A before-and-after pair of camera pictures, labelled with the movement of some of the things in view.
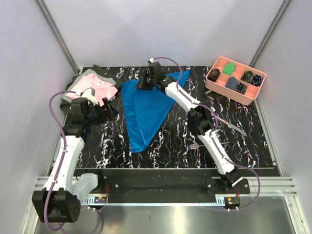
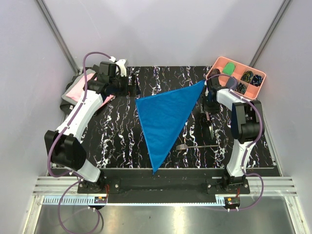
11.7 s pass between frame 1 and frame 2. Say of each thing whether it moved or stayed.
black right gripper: moved
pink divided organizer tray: stayed
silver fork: moved
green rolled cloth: stayed
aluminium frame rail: stayed
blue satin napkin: moved
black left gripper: moved
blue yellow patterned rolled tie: stayed
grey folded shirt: stayed
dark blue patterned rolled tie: stayed
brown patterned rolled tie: stayed
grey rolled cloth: stayed
